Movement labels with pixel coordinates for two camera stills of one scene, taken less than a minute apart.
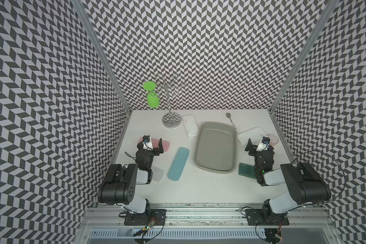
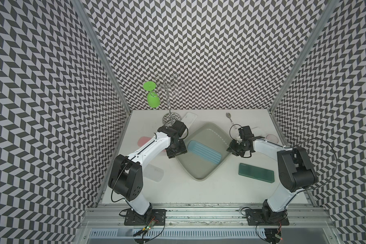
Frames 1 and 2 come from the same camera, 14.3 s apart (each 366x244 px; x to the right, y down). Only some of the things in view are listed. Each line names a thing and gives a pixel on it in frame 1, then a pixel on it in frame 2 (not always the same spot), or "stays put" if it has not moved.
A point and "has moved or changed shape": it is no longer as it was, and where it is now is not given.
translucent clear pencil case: (158, 174) stays put
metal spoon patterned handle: (229, 115) stays put
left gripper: (156, 151) -> (183, 150)
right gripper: (248, 146) -> (231, 149)
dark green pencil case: (246, 170) stays put
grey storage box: (215, 147) has moved or changed shape
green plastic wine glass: (152, 97) stays put
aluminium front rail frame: (210, 224) stays put
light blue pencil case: (175, 170) -> (204, 152)
